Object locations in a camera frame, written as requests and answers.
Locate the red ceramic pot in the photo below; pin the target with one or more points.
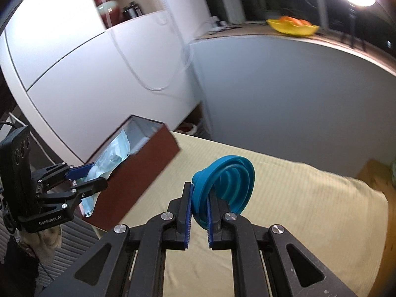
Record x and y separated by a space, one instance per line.
109 14

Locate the black tripod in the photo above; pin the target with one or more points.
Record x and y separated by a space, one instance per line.
352 21

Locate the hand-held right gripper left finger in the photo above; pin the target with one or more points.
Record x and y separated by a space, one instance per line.
187 213

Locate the white power strip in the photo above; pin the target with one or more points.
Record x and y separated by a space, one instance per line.
218 24

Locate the beige striped cloth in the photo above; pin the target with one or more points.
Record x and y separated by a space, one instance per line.
278 207

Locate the person's left hand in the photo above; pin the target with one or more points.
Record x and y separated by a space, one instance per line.
43 241

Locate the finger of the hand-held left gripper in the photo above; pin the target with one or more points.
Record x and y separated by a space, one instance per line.
80 171
92 185

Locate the red and white bowl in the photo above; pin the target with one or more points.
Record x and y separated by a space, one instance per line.
188 129

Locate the clear packet of blue masks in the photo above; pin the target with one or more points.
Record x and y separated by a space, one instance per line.
111 157

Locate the orange fruit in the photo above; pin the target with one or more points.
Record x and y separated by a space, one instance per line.
289 19
303 22

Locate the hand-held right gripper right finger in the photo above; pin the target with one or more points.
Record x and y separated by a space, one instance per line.
212 219

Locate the yellow bowl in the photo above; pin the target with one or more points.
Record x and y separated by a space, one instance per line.
294 30

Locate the white cabinet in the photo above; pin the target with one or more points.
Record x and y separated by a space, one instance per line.
77 83

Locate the brown storage box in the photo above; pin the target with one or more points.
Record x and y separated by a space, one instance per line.
139 176

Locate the blue collapsible silicone funnel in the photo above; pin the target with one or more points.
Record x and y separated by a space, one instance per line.
232 173

